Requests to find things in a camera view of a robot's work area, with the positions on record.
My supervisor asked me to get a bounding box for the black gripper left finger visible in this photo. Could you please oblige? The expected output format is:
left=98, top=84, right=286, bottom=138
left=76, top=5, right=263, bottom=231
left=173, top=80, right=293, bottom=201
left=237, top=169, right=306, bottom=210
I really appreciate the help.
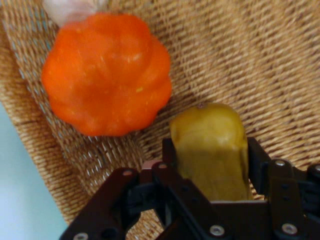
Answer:
left=59, top=138, right=232, bottom=240

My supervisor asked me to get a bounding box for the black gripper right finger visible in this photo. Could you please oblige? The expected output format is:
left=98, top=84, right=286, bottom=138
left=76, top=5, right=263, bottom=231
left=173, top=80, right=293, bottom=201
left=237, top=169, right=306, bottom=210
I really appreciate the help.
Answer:
left=246, top=136, right=320, bottom=240

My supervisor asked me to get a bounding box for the yellow toy bell pepper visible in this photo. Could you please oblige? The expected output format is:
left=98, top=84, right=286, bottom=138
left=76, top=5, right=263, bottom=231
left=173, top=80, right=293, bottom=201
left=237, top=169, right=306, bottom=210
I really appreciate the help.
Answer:
left=169, top=102, right=251, bottom=202

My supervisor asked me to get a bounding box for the orange toy pumpkin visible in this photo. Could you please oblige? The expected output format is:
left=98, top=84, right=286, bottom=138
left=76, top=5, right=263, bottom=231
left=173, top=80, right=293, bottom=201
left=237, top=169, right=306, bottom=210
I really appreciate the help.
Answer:
left=40, top=12, right=173, bottom=137

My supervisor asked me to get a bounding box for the woven wicker basket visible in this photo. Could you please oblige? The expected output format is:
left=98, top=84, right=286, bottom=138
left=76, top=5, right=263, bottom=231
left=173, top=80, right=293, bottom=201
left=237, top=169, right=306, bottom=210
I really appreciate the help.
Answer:
left=0, top=0, right=320, bottom=240

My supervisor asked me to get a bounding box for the white toy garlic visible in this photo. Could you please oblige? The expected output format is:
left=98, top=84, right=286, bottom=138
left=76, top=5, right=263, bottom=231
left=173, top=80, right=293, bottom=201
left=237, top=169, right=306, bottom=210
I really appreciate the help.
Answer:
left=41, top=0, right=109, bottom=27

